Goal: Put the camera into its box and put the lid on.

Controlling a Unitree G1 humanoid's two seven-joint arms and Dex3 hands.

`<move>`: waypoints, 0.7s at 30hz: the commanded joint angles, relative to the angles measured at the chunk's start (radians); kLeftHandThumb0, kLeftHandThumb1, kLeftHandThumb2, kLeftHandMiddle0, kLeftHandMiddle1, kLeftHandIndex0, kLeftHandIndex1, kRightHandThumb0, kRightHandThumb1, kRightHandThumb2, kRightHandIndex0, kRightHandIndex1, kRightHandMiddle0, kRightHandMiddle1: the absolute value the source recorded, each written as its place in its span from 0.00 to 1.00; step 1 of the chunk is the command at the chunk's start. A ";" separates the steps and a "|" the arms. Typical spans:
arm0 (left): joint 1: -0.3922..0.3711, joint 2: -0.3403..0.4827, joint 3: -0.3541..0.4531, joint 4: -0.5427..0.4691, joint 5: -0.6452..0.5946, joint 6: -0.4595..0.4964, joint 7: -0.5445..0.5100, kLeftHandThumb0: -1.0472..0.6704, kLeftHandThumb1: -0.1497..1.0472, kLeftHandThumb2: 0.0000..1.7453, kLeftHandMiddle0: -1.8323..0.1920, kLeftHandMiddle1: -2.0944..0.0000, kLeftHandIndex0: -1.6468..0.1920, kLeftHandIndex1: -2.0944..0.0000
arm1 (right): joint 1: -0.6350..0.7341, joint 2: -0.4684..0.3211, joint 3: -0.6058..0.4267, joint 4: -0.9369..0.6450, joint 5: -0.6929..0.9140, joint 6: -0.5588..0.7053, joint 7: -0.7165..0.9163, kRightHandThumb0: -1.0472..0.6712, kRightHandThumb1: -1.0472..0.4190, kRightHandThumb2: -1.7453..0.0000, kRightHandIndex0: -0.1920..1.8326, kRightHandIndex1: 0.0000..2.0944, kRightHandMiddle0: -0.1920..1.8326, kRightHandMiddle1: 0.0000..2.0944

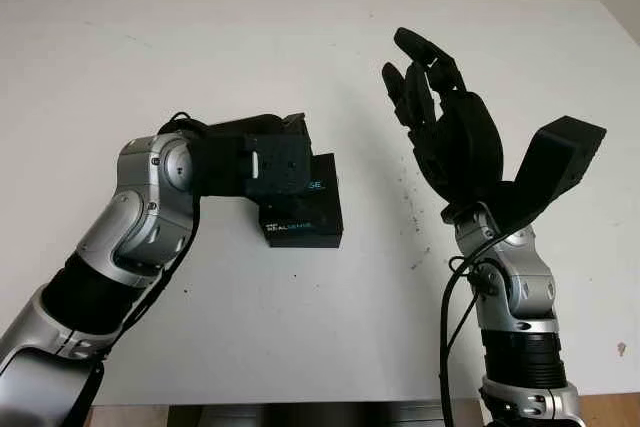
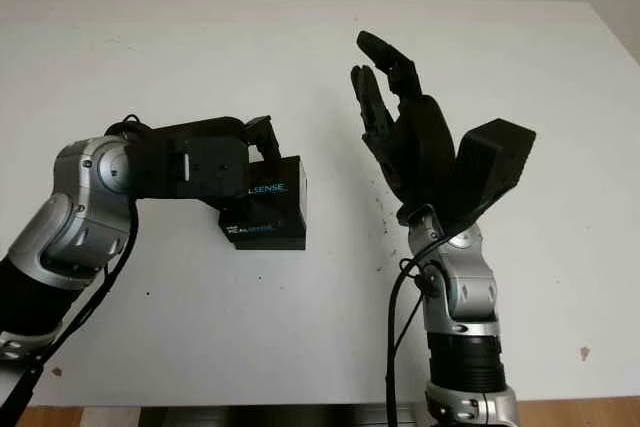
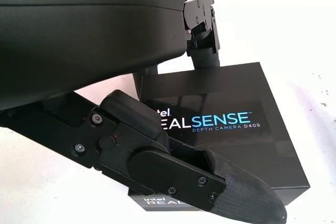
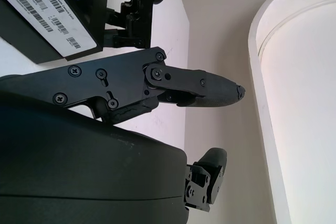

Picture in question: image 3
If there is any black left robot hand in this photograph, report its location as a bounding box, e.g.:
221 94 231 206
0 0 288 224

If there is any black RealSense box lid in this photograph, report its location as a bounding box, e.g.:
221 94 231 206
127 61 311 212

